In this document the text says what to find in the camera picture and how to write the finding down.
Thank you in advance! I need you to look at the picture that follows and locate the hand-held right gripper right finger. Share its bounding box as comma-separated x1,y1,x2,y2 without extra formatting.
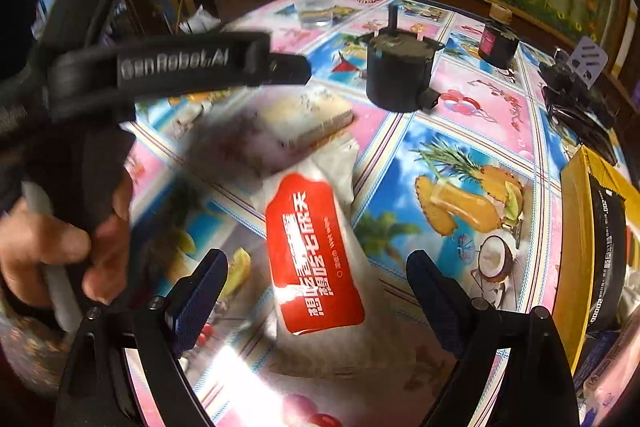
406,251,581,427

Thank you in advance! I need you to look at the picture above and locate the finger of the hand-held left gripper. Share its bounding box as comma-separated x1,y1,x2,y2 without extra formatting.
267,51,312,88

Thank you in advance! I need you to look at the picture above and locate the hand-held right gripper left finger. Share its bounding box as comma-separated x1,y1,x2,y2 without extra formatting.
52,248,230,427

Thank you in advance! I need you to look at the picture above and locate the beige tissue box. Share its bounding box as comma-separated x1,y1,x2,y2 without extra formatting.
192,89,354,176

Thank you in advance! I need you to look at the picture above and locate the red label wet wipe packet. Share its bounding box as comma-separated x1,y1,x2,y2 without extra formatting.
250,134,381,343

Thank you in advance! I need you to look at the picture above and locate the yellow-edged cardboard box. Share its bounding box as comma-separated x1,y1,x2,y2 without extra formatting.
560,146,640,413

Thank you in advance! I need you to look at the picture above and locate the person's left hand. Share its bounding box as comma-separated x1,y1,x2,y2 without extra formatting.
0,186,134,309

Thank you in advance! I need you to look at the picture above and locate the clear plastic cup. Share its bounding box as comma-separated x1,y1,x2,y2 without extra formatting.
290,0,336,29

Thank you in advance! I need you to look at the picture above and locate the black foil packet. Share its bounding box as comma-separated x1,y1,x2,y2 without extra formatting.
585,157,629,334

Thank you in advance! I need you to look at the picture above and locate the person's floral clothing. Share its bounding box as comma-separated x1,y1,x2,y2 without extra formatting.
0,307,67,410

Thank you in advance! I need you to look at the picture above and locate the pile of black gadgets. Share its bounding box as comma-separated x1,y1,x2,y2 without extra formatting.
540,62,619,164

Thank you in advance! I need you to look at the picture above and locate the pale purple phone stand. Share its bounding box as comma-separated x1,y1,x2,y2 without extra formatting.
567,37,609,88

